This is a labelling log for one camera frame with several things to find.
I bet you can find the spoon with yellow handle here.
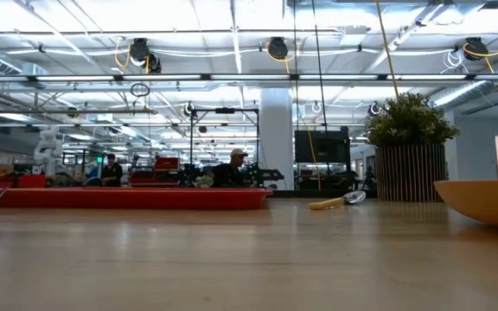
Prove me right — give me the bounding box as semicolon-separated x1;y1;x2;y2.
308;190;367;212

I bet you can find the orange round plate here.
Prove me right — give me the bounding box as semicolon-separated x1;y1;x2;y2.
433;179;498;230

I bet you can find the red plastic serving tray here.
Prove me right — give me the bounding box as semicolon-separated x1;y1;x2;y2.
0;187;274;212

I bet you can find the person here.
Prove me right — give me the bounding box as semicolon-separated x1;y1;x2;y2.
100;153;125;188
208;148;250;189

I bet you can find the white building column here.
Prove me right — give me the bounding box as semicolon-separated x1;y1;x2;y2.
259;88;296;191

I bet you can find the black screen on stand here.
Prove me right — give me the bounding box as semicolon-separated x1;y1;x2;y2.
294;126;352;164

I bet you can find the red storage bin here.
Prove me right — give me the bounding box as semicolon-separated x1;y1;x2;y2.
153;156;180;172

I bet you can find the potted plant slatted planter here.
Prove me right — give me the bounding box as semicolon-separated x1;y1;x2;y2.
364;92;461;203

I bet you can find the white robot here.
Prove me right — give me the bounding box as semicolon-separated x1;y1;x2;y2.
33;124;64;176

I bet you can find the black tall frame rig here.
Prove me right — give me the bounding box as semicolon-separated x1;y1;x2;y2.
189;107;261;174

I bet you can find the thin yellow cable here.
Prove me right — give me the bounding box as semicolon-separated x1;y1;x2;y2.
286;58;322;191

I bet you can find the black ceiling cable reel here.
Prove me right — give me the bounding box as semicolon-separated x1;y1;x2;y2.
463;36;488;61
128;37;163;73
267;36;290;60

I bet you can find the black hanging cable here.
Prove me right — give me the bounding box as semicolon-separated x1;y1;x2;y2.
311;0;329;130

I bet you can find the thick yellow hanging cable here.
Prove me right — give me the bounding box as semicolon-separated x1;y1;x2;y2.
375;0;400;98

